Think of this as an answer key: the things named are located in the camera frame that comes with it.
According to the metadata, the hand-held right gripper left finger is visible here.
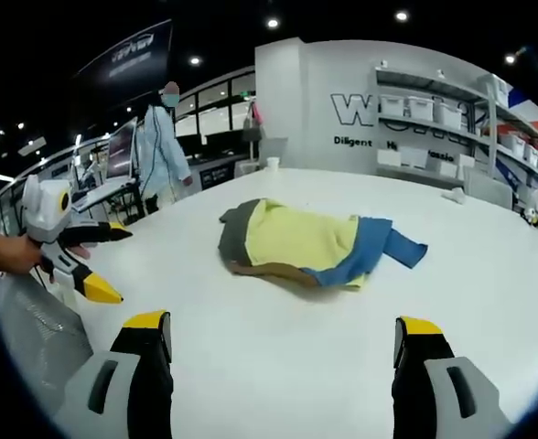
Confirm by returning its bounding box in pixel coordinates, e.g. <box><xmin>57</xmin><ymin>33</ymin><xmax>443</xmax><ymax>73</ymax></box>
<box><xmin>53</xmin><ymin>309</ymin><xmax>175</xmax><ymax>439</ymax></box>

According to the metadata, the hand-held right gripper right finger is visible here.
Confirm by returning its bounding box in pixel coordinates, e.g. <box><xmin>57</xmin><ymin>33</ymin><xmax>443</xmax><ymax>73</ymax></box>
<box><xmin>391</xmin><ymin>315</ymin><xmax>512</xmax><ymax>439</ymax></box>

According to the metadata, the yellow blue grey garment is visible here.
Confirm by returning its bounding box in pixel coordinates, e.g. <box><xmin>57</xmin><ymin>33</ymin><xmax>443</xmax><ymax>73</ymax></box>
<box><xmin>217</xmin><ymin>198</ymin><xmax>430</xmax><ymax>292</ymax></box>

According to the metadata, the person's left hand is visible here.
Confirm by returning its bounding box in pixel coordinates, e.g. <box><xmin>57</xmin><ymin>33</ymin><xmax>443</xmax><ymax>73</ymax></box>
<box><xmin>0</xmin><ymin>228</ymin><xmax>92</xmax><ymax>275</ymax></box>

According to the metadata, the cluttered white desk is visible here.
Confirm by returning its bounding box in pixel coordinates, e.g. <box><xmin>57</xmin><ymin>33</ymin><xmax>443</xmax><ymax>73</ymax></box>
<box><xmin>70</xmin><ymin>178</ymin><xmax>140</xmax><ymax>225</ymax></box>

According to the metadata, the grey mesh cloth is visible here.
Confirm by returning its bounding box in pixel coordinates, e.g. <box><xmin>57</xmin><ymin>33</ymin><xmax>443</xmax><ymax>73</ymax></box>
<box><xmin>0</xmin><ymin>273</ymin><xmax>94</xmax><ymax>406</ymax></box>

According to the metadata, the computer monitor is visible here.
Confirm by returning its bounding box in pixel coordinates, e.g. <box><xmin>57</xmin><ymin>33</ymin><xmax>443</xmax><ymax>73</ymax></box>
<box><xmin>105</xmin><ymin>115</ymin><xmax>140</xmax><ymax>182</ymax></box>

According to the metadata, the dark hanging banner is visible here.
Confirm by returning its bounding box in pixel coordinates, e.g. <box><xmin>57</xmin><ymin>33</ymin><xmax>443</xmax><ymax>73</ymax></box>
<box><xmin>72</xmin><ymin>18</ymin><xmax>175</xmax><ymax>95</ymax></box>

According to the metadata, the grey pink hanging bag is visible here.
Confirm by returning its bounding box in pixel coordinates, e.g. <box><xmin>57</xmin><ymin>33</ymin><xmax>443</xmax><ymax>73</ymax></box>
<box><xmin>242</xmin><ymin>99</ymin><xmax>266</xmax><ymax>144</ymax></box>

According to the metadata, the crumpled white cloth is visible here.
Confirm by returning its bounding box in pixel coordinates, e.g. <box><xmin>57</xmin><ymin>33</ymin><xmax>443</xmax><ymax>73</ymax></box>
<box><xmin>441</xmin><ymin>186</ymin><xmax>468</xmax><ymax>205</ymax></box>

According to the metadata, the row of white storage boxes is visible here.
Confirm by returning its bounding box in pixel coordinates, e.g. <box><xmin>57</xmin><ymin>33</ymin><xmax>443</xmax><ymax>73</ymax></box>
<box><xmin>378</xmin><ymin>72</ymin><xmax>538</xmax><ymax>179</ymax></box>

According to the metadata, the grey metal shelf rack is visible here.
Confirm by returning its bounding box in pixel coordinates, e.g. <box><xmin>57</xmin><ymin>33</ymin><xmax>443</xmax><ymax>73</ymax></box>
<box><xmin>372</xmin><ymin>67</ymin><xmax>538</xmax><ymax>196</ymax></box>

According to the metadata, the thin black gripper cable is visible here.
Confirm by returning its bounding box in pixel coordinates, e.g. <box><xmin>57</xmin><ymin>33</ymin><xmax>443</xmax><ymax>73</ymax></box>
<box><xmin>29</xmin><ymin>261</ymin><xmax>54</xmax><ymax>289</ymax></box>

